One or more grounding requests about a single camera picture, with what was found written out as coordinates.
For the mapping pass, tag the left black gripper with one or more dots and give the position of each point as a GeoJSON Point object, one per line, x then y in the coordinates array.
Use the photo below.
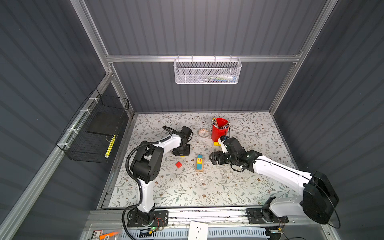
{"type": "Point", "coordinates": [186, 153]}

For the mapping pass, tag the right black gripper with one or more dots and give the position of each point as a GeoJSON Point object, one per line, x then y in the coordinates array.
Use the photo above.
{"type": "Point", "coordinates": [219, 154]}

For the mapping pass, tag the red wooden cube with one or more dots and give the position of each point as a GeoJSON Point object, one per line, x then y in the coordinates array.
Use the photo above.
{"type": "Point", "coordinates": [178, 164]}

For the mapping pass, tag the teal wooden block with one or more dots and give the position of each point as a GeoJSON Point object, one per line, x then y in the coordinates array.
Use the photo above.
{"type": "Point", "coordinates": [200, 156]}

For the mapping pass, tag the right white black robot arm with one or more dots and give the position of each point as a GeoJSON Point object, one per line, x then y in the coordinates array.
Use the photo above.
{"type": "Point", "coordinates": [316, 197]}

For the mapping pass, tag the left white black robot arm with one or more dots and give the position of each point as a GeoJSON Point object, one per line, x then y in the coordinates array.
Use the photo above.
{"type": "Point", "coordinates": [144, 162]}

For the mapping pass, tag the clear tape roll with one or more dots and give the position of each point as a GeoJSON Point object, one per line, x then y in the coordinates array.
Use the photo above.
{"type": "Point", "coordinates": [203, 132]}

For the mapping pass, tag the red pencil cup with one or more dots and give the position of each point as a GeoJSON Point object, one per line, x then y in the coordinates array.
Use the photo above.
{"type": "Point", "coordinates": [220, 128]}

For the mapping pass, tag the floral table mat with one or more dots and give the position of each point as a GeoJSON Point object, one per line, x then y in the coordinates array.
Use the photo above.
{"type": "Point", "coordinates": [217, 185]}

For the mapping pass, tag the black foam pad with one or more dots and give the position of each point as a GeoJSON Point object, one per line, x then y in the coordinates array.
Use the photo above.
{"type": "Point", "coordinates": [104, 124]}

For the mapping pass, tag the yellow ruler in basket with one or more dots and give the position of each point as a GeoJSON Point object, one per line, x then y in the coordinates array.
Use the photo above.
{"type": "Point", "coordinates": [110, 147]}

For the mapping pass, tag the white power socket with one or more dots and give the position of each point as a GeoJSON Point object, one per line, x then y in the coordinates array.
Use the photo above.
{"type": "Point", "coordinates": [198, 231]}

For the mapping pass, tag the white wire mesh basket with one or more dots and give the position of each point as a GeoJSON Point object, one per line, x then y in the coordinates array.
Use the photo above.
{"type": "Point", "coordinates": [213, 71]}

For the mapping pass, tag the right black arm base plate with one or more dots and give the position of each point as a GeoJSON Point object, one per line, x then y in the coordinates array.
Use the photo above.
{"type": "Point", "coordinates": [260, 216]}

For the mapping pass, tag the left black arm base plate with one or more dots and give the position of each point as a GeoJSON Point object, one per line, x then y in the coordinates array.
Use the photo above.
{"type": "Point", "coordinates": [136, 218]}

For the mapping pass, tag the black wire mesh basket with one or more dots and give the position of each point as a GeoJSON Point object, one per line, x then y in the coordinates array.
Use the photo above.
{"type": "Point", "coordinates": [93, 135]}

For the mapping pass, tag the orange tool handle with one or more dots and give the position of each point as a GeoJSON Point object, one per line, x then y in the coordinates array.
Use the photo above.
{"type": "Point", "coordinates": [109, 236]}

